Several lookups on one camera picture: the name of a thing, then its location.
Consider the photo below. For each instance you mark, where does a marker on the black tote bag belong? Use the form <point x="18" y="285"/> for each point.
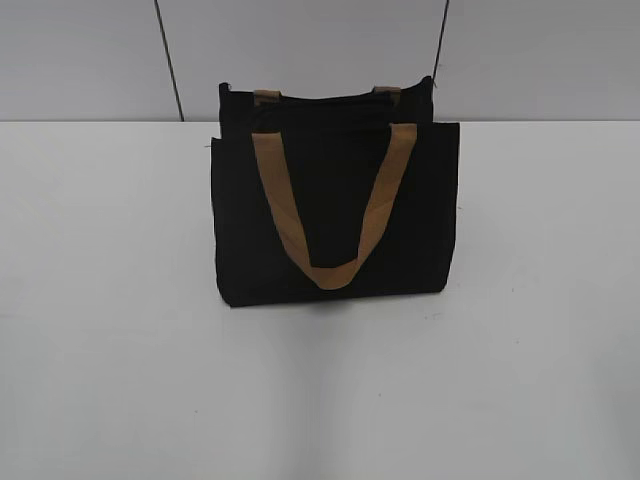
<point x="334" y="148"/>

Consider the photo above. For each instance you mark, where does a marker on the tan front bag handle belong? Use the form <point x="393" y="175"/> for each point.
<point x="273" y="170"/>

